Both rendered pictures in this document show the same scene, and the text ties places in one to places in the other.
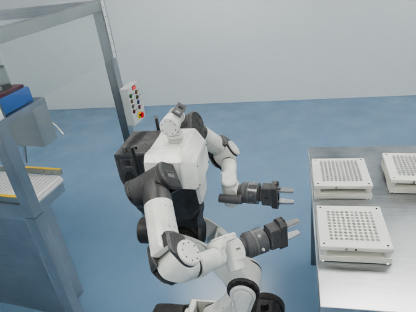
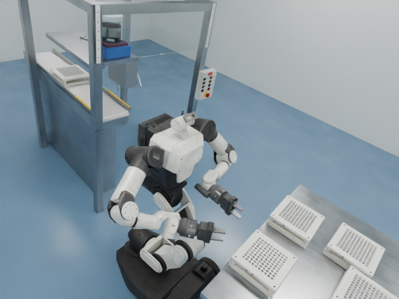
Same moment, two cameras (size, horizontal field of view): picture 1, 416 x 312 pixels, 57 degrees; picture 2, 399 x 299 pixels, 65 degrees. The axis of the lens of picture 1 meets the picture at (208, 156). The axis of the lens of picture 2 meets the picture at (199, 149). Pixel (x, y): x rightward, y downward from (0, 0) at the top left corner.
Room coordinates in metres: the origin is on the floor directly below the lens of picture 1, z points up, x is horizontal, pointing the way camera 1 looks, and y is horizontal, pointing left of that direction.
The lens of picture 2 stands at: (0.05, -0.39, 2.15)
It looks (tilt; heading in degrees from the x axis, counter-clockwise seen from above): 35 degrees down; 18
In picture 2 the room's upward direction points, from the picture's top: 12 degrees clockwise
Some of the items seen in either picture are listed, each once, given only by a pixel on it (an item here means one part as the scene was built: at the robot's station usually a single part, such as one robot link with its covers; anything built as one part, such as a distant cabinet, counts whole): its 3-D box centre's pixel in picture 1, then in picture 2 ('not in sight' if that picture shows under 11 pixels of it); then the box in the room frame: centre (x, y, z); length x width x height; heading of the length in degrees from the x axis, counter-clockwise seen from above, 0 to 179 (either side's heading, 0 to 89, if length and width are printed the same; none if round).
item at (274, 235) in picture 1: (268, 238); (199, 231); (1.01, -0.17, 0.99); 0.12 x 0.10 x 0.13; 107
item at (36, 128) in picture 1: (28, 124); (123, 69); (1.88, 0.90, 1.20); 0.22 x 0.11 x 0.20; 69
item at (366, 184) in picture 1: (340, 173); (297, 216); (1.49, -0.60, 0.91); 0.25 x 0.24 x 0.02; 166
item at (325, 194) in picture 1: (339, 181); (294, 222); (1.48, -0.60, 0.86); 0.24 x 0.24 x 0.02; 76
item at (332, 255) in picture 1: (350, 236); (262, 264); (1.11, -0.50, 0.86); 0.24 x 0.24 x 0.02; 75
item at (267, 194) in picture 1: (263, 193); (225, 200); (1.28, -0.20, 0.99); 0.12 x 0.10 x 0.13; 67
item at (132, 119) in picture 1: (133, 103); (205, 84); (2.49, 0.46, 1.03); 0.17 x 0.06 x 0.26; 159
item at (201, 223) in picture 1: (171, 225); (160, 184); (1.29, 0.19, 0.89); 0.28 x 0.13 x 0.18; 75
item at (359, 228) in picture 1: (351, 226); (265, 258); (1.11, -0.50, 0.91); 0.25 x 0.24 x 0.02; 165
